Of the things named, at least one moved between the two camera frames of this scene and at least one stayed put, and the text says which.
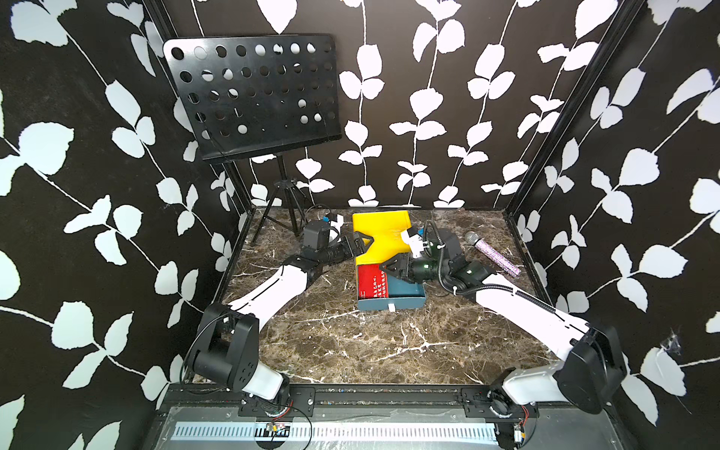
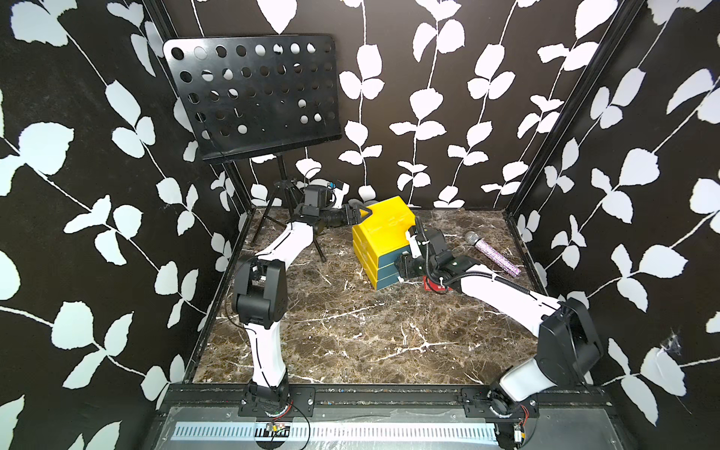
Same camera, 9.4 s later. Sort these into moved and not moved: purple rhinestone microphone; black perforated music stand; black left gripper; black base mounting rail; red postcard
Moved: red postcard; black left gripper
Not moved: purple rhinestone microphone; black perforated music stand; black base mounting rail
